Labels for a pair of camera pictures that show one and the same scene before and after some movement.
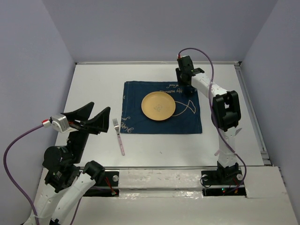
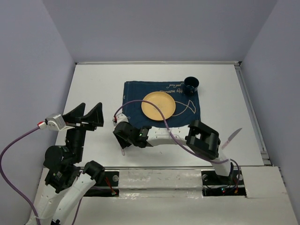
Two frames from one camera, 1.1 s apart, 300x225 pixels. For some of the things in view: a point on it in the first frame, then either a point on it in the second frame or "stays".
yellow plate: (158, 105) stays
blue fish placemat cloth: (186, 118) stays
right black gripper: (181, 81) → (124, 142)
